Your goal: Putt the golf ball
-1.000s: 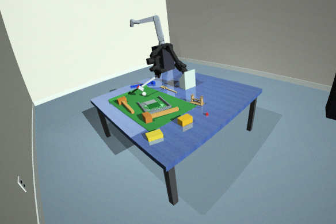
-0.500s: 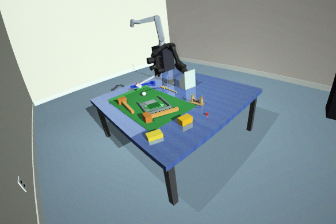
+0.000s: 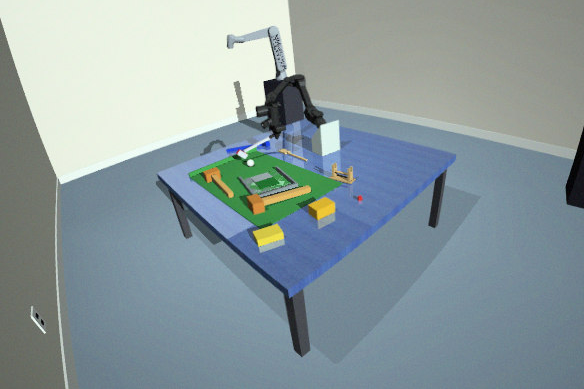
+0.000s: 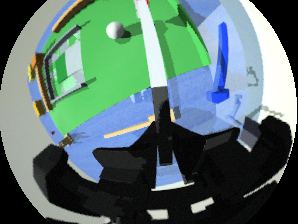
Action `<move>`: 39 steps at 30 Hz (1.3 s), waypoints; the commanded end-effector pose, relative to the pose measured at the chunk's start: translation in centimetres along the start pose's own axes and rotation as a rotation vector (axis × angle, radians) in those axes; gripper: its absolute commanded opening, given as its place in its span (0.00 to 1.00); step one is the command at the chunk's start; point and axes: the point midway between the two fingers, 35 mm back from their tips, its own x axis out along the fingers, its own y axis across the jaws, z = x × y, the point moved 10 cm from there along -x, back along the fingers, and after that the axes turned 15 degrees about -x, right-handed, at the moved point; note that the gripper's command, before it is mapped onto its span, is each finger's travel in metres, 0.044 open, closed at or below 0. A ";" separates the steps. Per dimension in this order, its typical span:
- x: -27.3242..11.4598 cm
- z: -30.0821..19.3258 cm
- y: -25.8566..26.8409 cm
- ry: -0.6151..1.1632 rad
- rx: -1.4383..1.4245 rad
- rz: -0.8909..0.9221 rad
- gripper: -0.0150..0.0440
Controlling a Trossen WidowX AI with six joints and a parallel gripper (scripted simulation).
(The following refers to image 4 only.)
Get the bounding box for green flat mat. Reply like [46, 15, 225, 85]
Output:
[41, 0, 204, 136]

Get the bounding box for white golf ball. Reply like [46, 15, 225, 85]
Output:
[106, 22, 125, 40]

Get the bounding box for blue golf putter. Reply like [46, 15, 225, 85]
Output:
[212, 22, 230, 104]

